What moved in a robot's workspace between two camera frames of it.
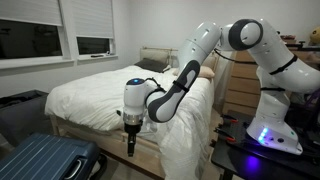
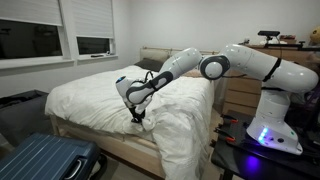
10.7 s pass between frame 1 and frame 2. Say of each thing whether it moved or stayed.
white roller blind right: stayed
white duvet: stayed
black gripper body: moved
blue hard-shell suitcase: stayed
